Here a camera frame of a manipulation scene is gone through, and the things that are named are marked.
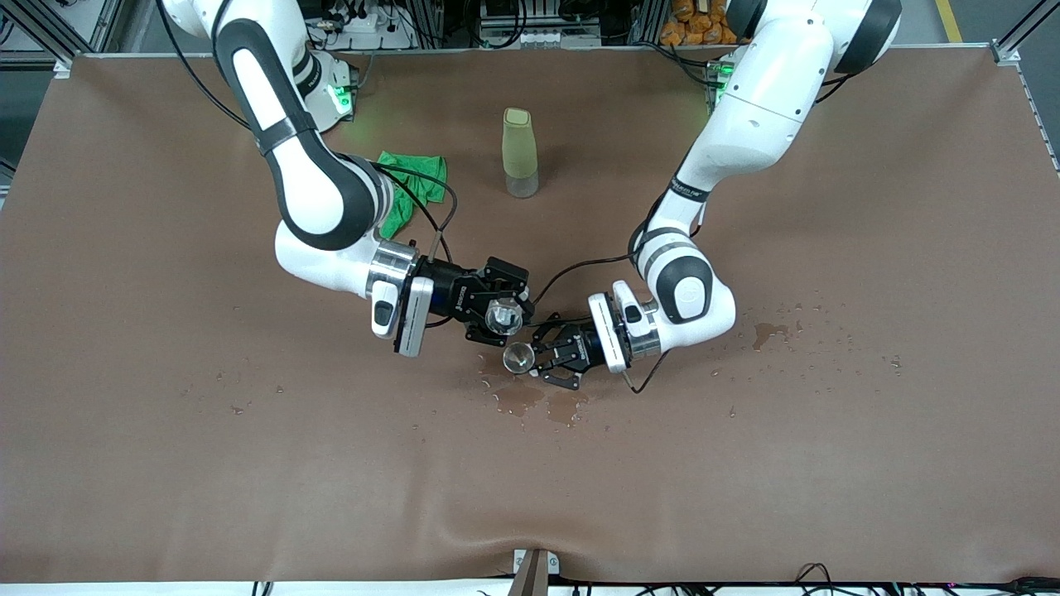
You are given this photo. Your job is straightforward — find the clear glass beaker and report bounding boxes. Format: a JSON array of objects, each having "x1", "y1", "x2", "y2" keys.
[{"x1": 484, "y1": 300, "x2": 524, "y2": 336}]

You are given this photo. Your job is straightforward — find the glass shaker with olive sleeve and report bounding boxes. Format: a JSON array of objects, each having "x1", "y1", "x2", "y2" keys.
[{"x1": 502, "y1": 108, "x2": 540, "y2": 199}]

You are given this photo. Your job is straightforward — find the large brown liquid puddle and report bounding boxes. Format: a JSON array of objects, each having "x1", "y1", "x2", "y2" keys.
[{"x1": 478, "y1": 354, "x2": 590, "y2": 428}]

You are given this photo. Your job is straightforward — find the brown table mat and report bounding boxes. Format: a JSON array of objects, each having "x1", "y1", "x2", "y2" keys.
[{"x1": 0, "y1": 46, "x2": 1060, "y2": 584}]

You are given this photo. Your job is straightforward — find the green microfiber cloth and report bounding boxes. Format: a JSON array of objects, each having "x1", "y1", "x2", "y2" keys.
[{"x1": 377, "y1": 151, "x2": 448, "y2": 241}]

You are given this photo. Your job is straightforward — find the small brown liquid puddle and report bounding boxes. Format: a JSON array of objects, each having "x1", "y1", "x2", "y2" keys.
[{"x1": 749, "y1": 321, "x2": 792, "y2": 353}]

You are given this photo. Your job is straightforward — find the grey rack device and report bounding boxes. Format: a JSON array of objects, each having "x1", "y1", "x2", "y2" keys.
[{"x1": 480, "y1": 23, "x2": 601, "y2": 49}]

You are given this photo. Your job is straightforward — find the white power strip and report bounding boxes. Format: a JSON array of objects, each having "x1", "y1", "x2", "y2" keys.
[{"x1": 311, "y1": 4, "x2": 412, "y2": 49}]

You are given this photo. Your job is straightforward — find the orange snack packages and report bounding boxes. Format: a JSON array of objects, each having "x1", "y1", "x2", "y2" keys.
[{"x1": 658, "y1": 0, "x2": 750, "y2": 47}]

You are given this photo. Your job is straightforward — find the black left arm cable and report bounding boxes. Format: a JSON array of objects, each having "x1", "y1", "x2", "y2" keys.
[{"x1": 526, "y1": 207, "x2": 705, "y2": 394}]

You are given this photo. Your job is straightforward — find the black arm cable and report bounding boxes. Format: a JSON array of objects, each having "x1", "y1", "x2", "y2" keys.
[
  {"x1": 156, "y1": 0, "x2": 459, "y2": 328},
  {"x1": 526, "y1": 207, "x2": 705, "y2": 394}
]

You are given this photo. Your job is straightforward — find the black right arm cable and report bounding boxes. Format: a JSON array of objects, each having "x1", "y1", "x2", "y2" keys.
[{"x1": 156, "y1": 0, "x2": 459, "y2": 328}]

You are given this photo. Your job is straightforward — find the aluminium camera post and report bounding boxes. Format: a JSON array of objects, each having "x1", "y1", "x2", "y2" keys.
[{"x1": 507, "y1": 548, "x2": 561, "y2": 596}]

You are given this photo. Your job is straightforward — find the aluminium frame strut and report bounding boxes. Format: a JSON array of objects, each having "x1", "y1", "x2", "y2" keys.
[
  {"x1": 990, "y1": 0, "x2": 1060, "y2": 175},
  {"x1": 0, "y1": 0, "x2": 125, "y2": 79}
]

